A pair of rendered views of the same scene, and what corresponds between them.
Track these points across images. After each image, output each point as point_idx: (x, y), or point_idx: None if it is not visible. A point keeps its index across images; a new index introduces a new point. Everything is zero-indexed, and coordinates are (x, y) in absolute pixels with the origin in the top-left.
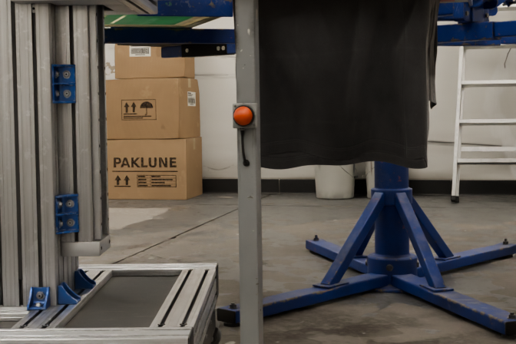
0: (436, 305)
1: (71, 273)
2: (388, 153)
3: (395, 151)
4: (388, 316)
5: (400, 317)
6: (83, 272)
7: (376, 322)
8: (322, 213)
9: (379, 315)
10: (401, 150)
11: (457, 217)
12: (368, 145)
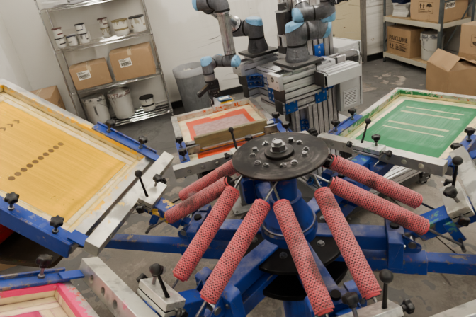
0: None
1: (309, 175)
2: (209, 172)
3: (206, 172)
4: (267, 313)
5: (261, 315)
6: (312, 180)
7: (268, 301)
8: None
9: (273, 313)
10: (204, 172)
11: None
12: (214, 168)
